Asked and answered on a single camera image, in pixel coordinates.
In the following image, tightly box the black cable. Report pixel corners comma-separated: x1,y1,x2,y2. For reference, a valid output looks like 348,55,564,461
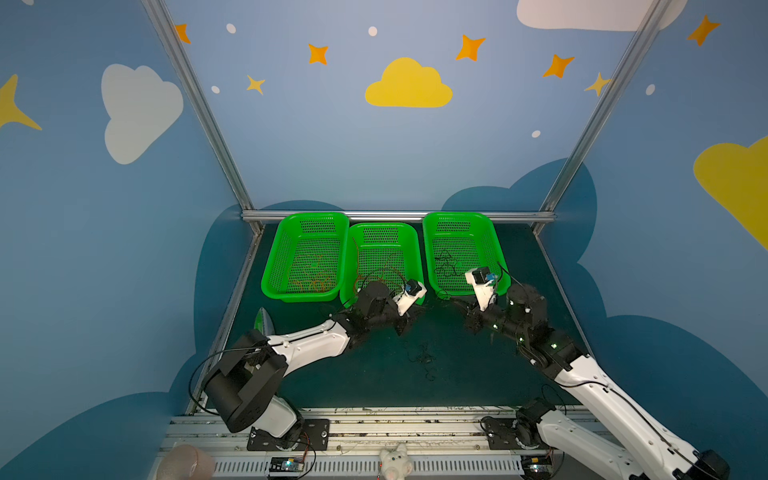
403,340,439,382
433,248,464,280

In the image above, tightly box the orange cable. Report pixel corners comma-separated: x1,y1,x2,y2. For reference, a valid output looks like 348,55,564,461
293,254,337,294

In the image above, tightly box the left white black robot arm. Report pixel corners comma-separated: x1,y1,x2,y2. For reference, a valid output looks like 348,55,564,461
201,280,427,442

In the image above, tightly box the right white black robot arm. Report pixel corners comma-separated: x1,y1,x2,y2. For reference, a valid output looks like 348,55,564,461
452,284,731,479

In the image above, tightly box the middle green plastic basket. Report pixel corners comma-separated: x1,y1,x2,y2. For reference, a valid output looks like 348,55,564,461
339,223,425,306

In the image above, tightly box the green plastic basket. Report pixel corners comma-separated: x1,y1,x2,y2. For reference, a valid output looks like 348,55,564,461
339,223,425,306
261,212,350,303
422,212,512,300

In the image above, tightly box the right green plastic basket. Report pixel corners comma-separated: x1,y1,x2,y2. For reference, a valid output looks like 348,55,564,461
422,212,512,300

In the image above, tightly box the left green plastic basket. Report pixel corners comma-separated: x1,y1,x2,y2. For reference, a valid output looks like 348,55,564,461
261,212,350,303

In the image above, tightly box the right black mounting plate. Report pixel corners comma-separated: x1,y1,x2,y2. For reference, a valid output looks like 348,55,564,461
479,416,559,450

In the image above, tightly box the black mounting plate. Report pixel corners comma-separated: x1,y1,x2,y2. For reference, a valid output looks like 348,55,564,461
479,416,559,450
246,419,330,451

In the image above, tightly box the green garden trowel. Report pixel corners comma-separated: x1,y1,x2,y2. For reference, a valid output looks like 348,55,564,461
254,308,274,337

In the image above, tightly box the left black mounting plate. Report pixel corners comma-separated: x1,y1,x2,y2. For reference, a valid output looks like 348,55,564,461
246,419,330,451

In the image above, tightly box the white plush toy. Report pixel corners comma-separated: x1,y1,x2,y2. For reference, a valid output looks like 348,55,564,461
379,443,414,480

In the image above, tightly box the right green circuit board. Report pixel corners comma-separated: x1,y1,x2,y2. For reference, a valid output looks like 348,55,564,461
521,456,553,477

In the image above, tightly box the green circuit board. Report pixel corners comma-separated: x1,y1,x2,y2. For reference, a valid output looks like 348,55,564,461
268,457,305,475
521,456,553,477

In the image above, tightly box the left green circuit board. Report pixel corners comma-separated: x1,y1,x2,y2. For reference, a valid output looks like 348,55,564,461
268,457,305,475

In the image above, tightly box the pink bowl left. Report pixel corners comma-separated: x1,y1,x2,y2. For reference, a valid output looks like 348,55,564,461
155,445,215,480

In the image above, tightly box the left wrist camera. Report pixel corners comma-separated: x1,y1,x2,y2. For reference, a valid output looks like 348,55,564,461
394,279,426,316

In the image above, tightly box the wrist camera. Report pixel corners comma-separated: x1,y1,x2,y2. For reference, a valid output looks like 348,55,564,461
465,267,499,311
394,279,426,316

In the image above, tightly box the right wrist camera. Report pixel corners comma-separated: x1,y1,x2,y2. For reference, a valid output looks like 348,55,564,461
465,267,499,311

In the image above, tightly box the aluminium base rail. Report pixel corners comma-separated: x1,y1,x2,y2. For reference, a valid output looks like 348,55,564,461
149,407,612,479

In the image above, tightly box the aluminium frame right post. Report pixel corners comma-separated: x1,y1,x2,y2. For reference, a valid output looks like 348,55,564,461
540,0,672,216

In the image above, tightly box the aluminium frame post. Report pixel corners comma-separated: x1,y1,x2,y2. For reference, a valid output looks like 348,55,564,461
540,0,672,216
142,0,253,211

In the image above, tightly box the aluminium frame back bar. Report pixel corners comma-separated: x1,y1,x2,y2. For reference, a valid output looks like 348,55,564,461
241,209,556,224

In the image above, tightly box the aluminium frame left post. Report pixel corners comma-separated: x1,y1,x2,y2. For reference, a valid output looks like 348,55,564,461
142,0,253,211

